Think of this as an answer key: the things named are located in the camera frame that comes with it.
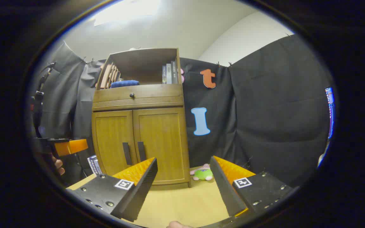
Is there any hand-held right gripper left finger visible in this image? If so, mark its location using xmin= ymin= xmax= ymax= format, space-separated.
xmin=65 ymin=157 xmax=158 ymax=222

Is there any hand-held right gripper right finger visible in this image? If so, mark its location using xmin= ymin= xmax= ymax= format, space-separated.
xmin=210 ymin=156 xmax=298 ymax=219

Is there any wooden shoe cabinet door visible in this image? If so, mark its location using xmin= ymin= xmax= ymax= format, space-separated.
xmin=92 ymin=110 xmax=138 ymax=176
xmin=133 ymin=107 xmax=190 ymax=185

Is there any black door handle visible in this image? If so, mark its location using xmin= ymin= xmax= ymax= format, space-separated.
xmin=137 ymin=141 xmax=147 ymax=162
xmin=122 ymin=142 xmax=133 ymax=166

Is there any wooden double-door shoe cabinet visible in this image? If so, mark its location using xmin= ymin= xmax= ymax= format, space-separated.
xmin=92 ymin=47 xmax=191 ymax=190

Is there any green pink plush toy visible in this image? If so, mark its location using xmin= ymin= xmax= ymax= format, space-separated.
xmin=190 ymin=164 xmax=214 ymax=181

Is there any folded blue cloth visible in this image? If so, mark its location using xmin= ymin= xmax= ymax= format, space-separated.
xmin=110 ymin=80 xmax=140 ymax=89

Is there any black backdrop cloth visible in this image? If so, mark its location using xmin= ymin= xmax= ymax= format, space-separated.
xmin=27 ymin=34 xmax=333 ymax=187

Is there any computer monitor screen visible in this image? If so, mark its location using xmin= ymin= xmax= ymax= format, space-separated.
xmin=317 ymin=86 xmax=335 ymax=167

